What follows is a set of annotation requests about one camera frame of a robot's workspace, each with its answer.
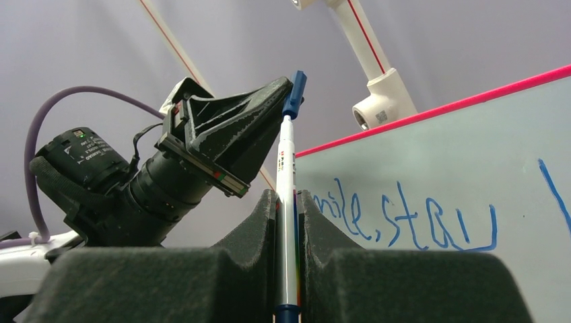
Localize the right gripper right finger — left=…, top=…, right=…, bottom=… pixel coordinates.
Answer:
left=298, top=190, right=532, bottom=322

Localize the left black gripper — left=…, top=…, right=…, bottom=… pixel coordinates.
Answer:
left=156, top=77, right=293, bottom=198

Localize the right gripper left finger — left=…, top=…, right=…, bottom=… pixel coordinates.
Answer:
left=25, top=190, right=277, bottom=322

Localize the white marker pen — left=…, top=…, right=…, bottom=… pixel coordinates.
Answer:
left=274, top=115, right=300, bottom=322

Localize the blue marker cap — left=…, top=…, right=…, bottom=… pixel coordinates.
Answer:
left=282, top=70, right=307, bottom=120

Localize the red framed whiteboard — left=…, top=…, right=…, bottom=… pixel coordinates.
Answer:
left=296, top=66, right=570, bottom=322

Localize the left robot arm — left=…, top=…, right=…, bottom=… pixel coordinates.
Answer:
left=1, top=77, right=293, bottom=322

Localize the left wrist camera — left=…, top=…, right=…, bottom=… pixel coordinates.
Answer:
left=159, top=77, right=213, bottom=116

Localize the white pvc pipe frame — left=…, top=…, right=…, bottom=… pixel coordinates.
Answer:
left=138, top=0, right=418, bottom=192

